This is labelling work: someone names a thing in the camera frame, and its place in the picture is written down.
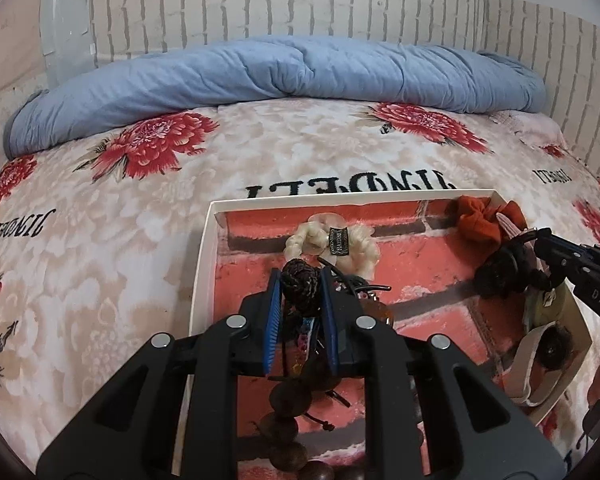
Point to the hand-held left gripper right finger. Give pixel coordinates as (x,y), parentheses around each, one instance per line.
(330,320)

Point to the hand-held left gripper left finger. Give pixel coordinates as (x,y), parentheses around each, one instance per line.
(272,320)

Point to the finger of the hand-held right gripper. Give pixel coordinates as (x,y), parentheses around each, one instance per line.
(560,250)

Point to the black hair clip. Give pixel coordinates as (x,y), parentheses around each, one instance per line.
(380,312)

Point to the pink hair claw clip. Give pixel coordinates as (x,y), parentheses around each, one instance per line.
(507,225)

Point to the black scrunchie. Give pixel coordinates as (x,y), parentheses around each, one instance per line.
(500,270)

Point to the cream hair clip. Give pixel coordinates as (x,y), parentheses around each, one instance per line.
(540,310)

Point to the white box with brick lining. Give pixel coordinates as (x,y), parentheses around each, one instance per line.
(430,325)

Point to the white headband with black knot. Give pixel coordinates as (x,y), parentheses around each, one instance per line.
(525,360)

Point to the beige braided scrunchie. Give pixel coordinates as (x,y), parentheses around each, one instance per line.
(305,240)

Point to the orange-red scrunchie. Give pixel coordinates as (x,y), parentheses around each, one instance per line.
(475,220)

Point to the floral bed blanket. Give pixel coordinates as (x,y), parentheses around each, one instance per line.
(130,240)

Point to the blue quilt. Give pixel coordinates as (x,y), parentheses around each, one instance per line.
(230,75)

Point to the clear plastic sheet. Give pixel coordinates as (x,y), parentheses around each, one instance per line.
(65,20)

